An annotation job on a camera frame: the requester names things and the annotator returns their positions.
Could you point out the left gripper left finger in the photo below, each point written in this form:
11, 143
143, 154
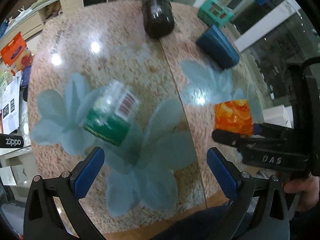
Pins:
41, 217

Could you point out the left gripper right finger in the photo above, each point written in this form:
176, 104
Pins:
258, 209

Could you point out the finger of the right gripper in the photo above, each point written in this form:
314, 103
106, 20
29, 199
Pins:
229, 138
271, 130

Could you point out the orange glass cup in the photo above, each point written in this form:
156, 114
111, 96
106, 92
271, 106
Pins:
234, 116

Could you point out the dark blue cup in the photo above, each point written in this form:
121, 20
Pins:
217, 46

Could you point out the green clear glass cup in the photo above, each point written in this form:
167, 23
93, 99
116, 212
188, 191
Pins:
112, 114

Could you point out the person's right hand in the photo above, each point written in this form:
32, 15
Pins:
309, 189

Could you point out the black zippo box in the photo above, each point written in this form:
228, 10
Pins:
11, 141

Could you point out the teal tin box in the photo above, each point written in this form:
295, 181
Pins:
212, 12

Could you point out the black cylindrical bottle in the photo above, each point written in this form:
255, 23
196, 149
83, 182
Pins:
157, 17

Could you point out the dark blue small box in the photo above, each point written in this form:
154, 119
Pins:
25, 76

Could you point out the orange paper bag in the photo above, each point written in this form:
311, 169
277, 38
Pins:
16, 54

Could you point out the beige low cabinet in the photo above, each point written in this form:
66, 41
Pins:
33, 20

